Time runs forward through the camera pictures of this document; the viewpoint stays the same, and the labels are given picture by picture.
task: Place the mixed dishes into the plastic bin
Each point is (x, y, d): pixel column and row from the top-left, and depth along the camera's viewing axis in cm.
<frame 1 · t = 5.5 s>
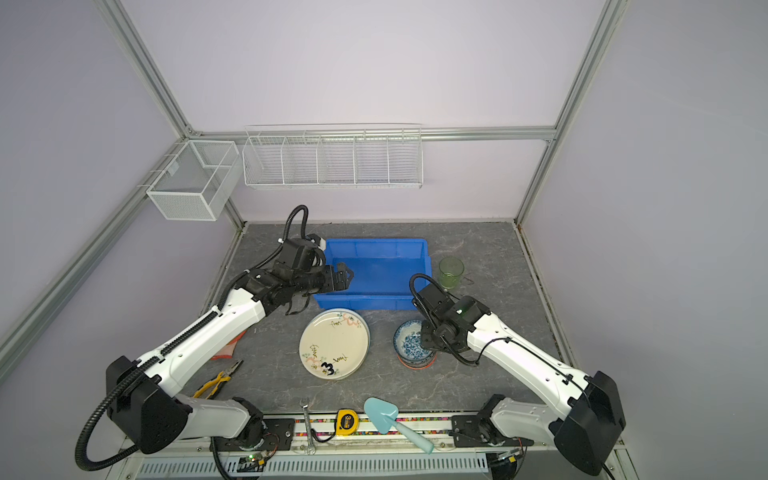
left hand: (339, 279, 79), fingers open
right hand: (431, 342, 78), fingers closed
blue plastic bin: (382, 270, 111), on the table
floral cream plate: (334, 343, 86), point 5 cm above the table
blue floral bowl: (408, 342, 83), point 8 cm above the table
green glass cup: (451, 270, 104), point 4 cm above the table
red striped bowl: (421, 366, 80), point 6 cm above the table

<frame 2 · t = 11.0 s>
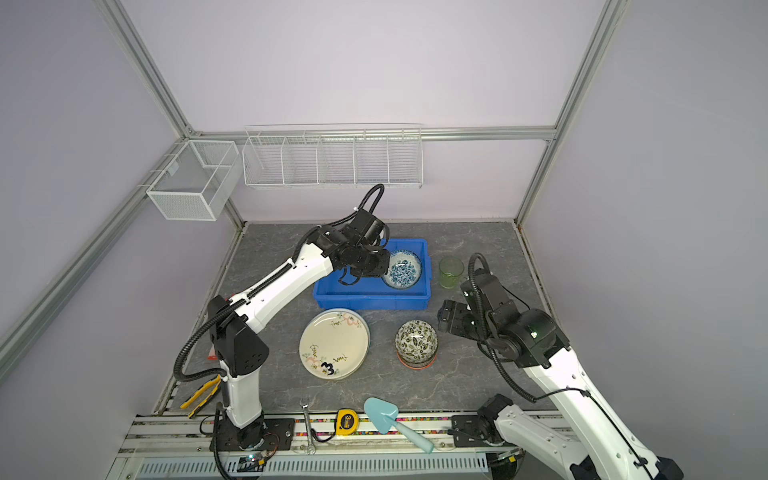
left hand: (388, 273, 80), fingers closed
right hand: (452, 318, 68), fingers open
blue floral bowl: (404, 269, 85), point 20 cm above the table
black white leaf bowl: (416, 343, 84), point 7 cm above the table
the other named things where they were.

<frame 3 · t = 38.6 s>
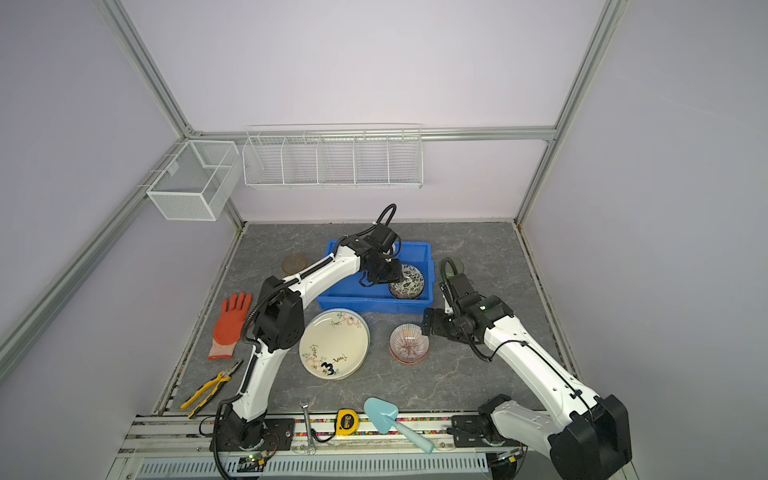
left hand: (400, 282, 92), fingers open
right hand: (437, 330, 79), fingers open
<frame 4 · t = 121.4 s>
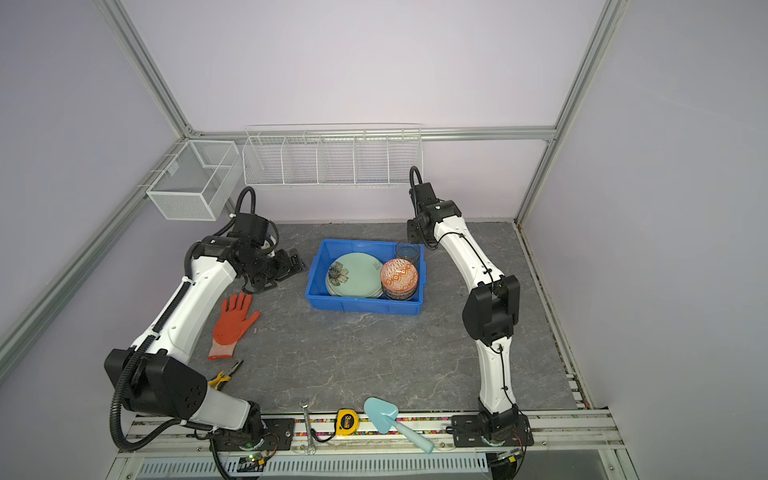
left hand: (293, 277, 79), fingers open
right hand: (420, 235, 92), fingers open
green glass cup: (408, 250, 102), point 10 cm above the table
green pineapple plate: (354, 275, 102), point 4 cm above the table
orange blue patterned bowl: (398, 279, 96), point 9 cm above the table
